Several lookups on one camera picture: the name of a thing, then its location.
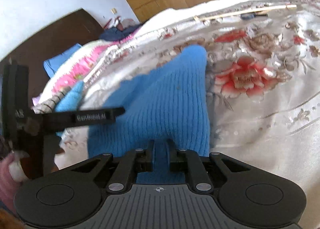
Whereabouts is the dark blue object on bed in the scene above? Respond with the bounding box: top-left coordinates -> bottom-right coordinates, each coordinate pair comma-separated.
240,12 -> 268,21

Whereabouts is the wooden stick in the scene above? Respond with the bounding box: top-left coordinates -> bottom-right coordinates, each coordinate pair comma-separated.
194,4 -> 297,22

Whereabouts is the pink floral quilt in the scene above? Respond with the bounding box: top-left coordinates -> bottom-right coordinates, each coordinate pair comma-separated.
39,40 -> 118,103

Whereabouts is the floral beige bedspread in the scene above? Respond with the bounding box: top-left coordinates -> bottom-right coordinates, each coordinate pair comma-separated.
32,0 -> 320,229

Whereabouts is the dark brown headboard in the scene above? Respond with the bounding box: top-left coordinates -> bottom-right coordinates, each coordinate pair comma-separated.
1,9 -> 103,106

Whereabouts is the dark navy clothes pile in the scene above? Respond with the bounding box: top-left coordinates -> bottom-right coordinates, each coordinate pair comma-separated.
99,16 -> 143,42

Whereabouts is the blue knit sweater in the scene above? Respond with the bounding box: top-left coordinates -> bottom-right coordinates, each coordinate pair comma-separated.
87,45 -> 210,185

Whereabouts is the light blue small garment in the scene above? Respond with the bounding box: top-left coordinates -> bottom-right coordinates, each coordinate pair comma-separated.
55,81 -> 84,112

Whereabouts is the white gloved left hand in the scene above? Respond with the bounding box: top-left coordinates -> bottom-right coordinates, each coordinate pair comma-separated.
0,151 -> 29,213

